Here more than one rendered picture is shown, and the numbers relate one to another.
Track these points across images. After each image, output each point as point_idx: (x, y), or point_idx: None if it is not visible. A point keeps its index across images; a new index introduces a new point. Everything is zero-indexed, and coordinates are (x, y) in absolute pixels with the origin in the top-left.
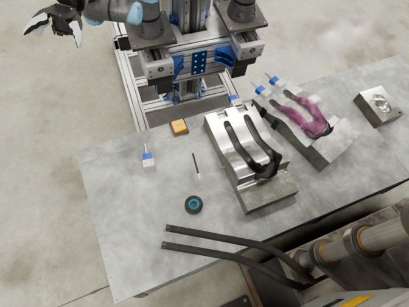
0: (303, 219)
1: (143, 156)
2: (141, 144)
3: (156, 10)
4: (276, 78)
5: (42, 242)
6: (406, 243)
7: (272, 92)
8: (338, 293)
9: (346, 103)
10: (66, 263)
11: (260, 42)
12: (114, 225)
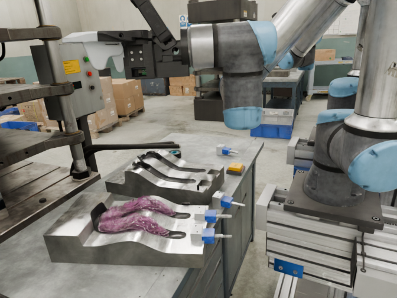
0: (91, 186)
1: (228, 148)
2: (242, 156)
3: (329, 104)
4: (208, 233)
5: None
6: (36, 86)
7: (197, 223)
8: None
9: None
10: None
11: (263, 200)
12: (203, 139)
